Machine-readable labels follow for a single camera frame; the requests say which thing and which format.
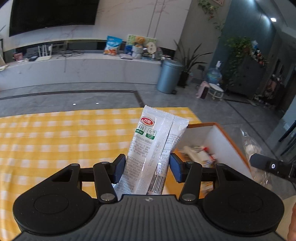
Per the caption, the pink small heater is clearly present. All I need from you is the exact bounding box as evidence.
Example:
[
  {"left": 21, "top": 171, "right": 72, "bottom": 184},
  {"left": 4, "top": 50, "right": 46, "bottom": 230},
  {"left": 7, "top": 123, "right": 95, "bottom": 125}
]
[{"left": 196, "top": 81, "right": 210, "bottom": 100}]

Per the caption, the hanging ivy plant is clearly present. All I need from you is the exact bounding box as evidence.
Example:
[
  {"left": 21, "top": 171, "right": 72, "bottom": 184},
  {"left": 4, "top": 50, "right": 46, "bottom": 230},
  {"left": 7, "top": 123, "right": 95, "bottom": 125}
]
[{"left": 225, "top": 37, "right": 252, "bottom": 82}]

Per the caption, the orange cardboard box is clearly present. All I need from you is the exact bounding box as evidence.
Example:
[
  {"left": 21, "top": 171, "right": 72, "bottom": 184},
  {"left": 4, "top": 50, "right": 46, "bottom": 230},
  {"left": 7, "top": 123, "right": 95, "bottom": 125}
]
[{"left": 162, "top": 122, "right": 253, "bottom": 197}]

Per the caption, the white tv console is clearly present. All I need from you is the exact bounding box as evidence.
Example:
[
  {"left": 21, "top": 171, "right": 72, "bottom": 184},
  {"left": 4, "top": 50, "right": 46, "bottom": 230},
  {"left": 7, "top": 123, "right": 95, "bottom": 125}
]
[{"left": 1, "top": 53, "right": 161, "bottom": 90}]

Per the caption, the tall potted plant right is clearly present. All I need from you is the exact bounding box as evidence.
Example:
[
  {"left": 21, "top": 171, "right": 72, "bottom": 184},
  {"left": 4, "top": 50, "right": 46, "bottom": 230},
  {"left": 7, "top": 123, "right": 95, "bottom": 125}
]
[{"left": 174, "top": 40, "right": 212, "bottom": 88}]

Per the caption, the blue snack bag on shelf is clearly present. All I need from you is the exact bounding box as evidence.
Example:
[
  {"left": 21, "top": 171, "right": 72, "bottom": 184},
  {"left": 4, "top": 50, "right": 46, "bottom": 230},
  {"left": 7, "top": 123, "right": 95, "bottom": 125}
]
[{"left": 103, "top": 36, "right": 122, "bottom": 56}]

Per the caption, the grey trash can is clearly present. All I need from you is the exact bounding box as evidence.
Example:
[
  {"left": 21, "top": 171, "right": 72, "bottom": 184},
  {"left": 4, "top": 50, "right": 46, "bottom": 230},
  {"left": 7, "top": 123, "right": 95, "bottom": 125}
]
[{"left": 157, "top": 59, "right": 184, "bottom": 94}]

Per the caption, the dark grey cabinet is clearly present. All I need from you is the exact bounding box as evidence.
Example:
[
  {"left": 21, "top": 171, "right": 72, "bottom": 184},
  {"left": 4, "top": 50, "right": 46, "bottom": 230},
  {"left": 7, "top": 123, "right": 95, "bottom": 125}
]
[{"left": 228, "top": 56, "right": 265, "bottom": 99}]

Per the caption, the white blue cracker bag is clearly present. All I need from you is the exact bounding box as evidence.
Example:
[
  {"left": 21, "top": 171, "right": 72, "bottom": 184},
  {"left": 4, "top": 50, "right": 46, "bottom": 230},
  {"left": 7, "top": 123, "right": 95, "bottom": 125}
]
[{"left": 180, "top": 146, "right": 209, "bottom": 164}]

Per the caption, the white long snack packet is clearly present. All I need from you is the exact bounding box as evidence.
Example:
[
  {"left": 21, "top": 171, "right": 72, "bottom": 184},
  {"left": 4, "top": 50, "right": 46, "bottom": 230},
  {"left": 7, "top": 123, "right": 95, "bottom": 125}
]
[{"left": 114, "top": 105, "right": 189, "bottom": 199}]

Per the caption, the blue mixed snack bag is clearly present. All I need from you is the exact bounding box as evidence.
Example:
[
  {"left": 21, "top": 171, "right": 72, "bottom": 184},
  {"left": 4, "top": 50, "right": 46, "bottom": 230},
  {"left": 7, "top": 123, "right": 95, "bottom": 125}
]
[{"left": 199, "top": 146, "right": 217, "bottom": 168}]

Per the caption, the person right hand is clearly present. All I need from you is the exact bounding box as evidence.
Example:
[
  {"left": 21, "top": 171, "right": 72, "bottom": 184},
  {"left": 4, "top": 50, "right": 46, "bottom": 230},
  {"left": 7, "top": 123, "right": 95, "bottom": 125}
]
[{"left": 287, "top": 203, "right": 296, "bottom": 241}]

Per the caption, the blue water jug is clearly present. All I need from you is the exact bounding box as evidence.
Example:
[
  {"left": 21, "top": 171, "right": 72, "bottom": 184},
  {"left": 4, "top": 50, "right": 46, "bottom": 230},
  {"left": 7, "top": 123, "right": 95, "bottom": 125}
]
[{"left": 206, "top": 60, "right": 222, "bottom": 84}]

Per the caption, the teddy bear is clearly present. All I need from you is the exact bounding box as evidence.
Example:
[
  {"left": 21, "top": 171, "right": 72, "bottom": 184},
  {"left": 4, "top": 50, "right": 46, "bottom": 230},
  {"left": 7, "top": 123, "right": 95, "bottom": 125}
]
[{"left": 132, "top": 36, "right": 145, "bottom": 59}]

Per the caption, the clear bag of white balls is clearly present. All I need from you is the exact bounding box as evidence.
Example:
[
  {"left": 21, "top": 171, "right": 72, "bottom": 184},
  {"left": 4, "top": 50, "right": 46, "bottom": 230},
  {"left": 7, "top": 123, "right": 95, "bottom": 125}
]
[{"left": 239, "top": 128, "right": 278, "bottom": 191}]

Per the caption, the white round stool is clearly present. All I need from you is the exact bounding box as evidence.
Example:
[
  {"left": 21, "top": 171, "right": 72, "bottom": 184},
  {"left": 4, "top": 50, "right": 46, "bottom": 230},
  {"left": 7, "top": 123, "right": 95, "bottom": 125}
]
[{"left": 209, "top": 83, "right": 224, "bottom": 101}]

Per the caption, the black television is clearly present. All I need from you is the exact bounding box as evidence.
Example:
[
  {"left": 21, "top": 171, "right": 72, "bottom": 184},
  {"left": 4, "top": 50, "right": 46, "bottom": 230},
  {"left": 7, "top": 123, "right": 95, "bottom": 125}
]
[{"left": 9, "top": 0, "right": 99, "bottom": 37}]

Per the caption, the white wifi router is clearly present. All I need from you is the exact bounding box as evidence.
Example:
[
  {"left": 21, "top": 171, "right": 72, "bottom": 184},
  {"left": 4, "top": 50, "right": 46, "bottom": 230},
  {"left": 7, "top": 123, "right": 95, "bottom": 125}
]
[{"left": 36, "top": 44, "right": 53, "bottom": 62}]

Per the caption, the yellow checkered tablecloth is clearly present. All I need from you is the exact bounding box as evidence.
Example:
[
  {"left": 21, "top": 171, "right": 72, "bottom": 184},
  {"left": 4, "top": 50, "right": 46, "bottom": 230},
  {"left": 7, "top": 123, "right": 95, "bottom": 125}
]
[{"left": 0, "top": 106, "right": 202, "bottom": 241}]

